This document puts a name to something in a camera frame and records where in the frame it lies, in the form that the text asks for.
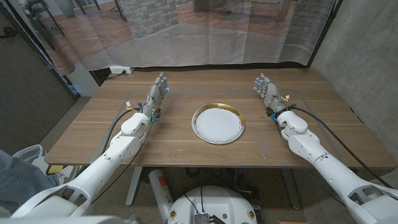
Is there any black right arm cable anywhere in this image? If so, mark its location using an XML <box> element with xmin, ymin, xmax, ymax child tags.
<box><xmin>290</xmin><ymin>105</ymin><xmax>393</xmax><ymax>189</ymax></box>

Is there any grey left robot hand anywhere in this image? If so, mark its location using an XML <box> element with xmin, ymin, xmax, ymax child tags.
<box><xmin>141</xmin><ymin>72</ymin><xmax>170</xmax><ymax>118</ymax></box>

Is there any white sneaker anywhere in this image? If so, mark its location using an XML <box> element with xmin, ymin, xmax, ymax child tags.
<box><xmin>12</xmin><ymin>144</ymin><xmax>78</xmax><ymax>187</ymax></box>

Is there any black backdrop frame pole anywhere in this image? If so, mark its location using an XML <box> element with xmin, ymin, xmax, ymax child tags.
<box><xmin>307</xmin><ymin>0</ymin><xmax>345</xmax><ymax>68</ymax></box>
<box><xmin>0</xmin><ymin>0</ymin><xmax>81</xmax><ymax>101</ymax></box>

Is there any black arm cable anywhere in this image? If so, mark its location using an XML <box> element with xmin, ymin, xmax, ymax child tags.
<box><xmin>101</xmin><ymin>107</ymin><xmax>142</xmax><ymax>156</ymax></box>
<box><xmin>290</xmin><ymin>105</ymin><xmax>393</xmax><ymax>189</ymax></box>

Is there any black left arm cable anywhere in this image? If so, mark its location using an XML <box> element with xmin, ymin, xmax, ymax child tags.
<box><xmin>101</xmin><ymin>107</ymin><xmax>142</xmax><ymax>156</ymax></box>

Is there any printed room backdrop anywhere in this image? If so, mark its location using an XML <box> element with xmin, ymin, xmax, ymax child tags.
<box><xmin>6</xmin><ymin>0</ymin><xmax>338</xmax><ymax>75</ymax></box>

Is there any white table leg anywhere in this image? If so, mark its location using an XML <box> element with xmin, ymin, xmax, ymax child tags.
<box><xmin>125</xmin><ymin>166</ymin><xmax>143</xmax><ymax>207</ymax></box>
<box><xmin>281</xmin><ymin>167</ymin><xmax>302</xmax><ymax>211</ymax></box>

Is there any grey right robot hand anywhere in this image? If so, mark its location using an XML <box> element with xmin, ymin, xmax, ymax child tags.
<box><xmin>253</xmin><ymin>72</ymin><xmax>289</xmax><ymax>114</ymax></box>

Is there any gold-rimmed white paper plate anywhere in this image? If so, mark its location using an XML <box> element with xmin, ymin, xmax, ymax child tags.
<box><xmin>191</xmin><ymin>103</ymin><xmax>246</xmax><ymax>146</ymax></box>

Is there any person's leg in jeans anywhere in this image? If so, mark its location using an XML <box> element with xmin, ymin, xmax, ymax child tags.
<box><xmin>0</xmin><ymin>149</ymin><xmax>60</xmax><ymax>215</ymax></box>

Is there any white robot torso edge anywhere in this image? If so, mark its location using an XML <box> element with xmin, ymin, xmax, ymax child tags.
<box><xmin>0</xmin><ymin>215</ymin><xmax>139</xmax><ymax>224</ymax></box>

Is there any white cylinder with orange label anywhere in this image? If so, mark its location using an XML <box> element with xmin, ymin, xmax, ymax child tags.
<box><xmin>148</xmin><ymin>169</ymin><xmax>174</xmax><ymax>222</ymax></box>

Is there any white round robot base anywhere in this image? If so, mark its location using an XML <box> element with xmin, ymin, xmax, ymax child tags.
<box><xmin>167</xmin><ymin>185</ymin><xmax>258</xmax><ymax>224</ymax></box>

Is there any white power strip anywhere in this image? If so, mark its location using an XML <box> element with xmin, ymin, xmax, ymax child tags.
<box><xmin>109</xmin><ymin>65</ymin><xmax>135</xmax><ymax>75</ymax></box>

